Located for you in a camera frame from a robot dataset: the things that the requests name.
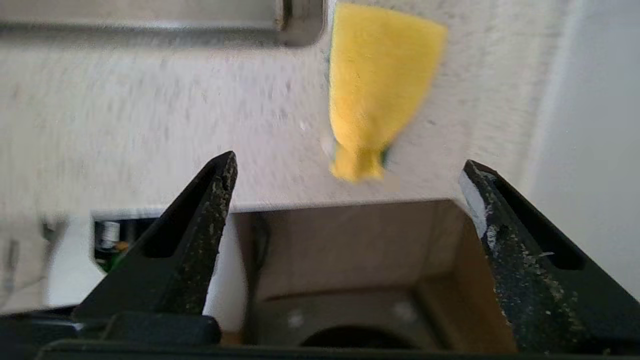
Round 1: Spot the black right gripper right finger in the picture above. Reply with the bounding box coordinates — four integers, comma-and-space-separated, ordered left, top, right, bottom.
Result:
459, 160, 640, 356

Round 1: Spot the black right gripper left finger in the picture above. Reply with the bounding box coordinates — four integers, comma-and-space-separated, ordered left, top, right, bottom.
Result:
72, 151, 239, 346

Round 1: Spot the yellow green sponge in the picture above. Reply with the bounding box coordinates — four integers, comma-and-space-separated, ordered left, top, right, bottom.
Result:
327, 2, 448, 183

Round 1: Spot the white black robot chassis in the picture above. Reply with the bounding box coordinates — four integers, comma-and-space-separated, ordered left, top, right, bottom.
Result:
42, 207, 271, 331

